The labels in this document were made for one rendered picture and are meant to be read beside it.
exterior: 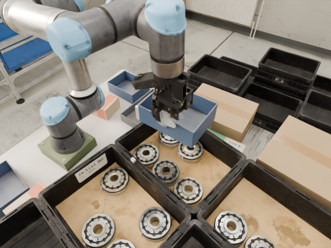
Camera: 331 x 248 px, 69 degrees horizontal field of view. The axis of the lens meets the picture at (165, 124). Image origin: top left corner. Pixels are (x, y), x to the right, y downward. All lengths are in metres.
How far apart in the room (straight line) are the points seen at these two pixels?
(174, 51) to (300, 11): 3.11
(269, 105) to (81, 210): 1.55
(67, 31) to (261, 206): 0.79
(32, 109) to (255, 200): 2.26
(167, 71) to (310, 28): 3.16
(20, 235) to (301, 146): 1.03
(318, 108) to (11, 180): 1.86
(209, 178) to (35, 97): 2.24
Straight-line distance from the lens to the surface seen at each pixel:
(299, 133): 1.11
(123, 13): 0.53
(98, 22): 0.50
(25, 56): 2.73
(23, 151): 1.35
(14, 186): 1.24
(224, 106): 1.18
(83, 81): 1.02
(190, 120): 0.80
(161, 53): 0.50
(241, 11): 3.61
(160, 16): 0.46
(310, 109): 1.94
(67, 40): 0.47
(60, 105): 1.05
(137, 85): 0.64
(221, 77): 1.99
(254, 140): 1.29
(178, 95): 0.57
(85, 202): 0.94
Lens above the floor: 1.64
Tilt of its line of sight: 47 degrees down
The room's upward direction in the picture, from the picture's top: straight up
